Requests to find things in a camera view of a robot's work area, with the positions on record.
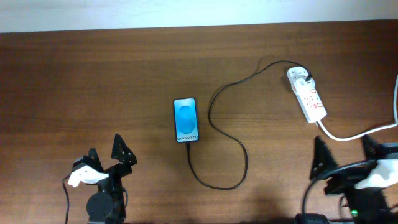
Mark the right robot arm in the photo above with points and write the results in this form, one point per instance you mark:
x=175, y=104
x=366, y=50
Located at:
x=366, y=205

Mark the blue Samsung smartphone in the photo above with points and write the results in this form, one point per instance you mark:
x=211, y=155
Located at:
x=186, y=123

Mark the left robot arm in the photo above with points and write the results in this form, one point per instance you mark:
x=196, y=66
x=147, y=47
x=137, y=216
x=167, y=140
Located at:
x=108, y=205

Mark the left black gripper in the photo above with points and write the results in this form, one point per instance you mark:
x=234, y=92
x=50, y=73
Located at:
x=128, y=158

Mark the white charger adapter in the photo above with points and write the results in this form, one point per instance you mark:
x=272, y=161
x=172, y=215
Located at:
x=301, y=85

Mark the white power strip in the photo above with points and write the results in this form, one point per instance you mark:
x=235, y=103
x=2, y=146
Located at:
x=309, y=101

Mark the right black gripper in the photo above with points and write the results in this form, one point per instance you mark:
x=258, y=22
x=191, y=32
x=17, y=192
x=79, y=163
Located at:
x=347, y=177

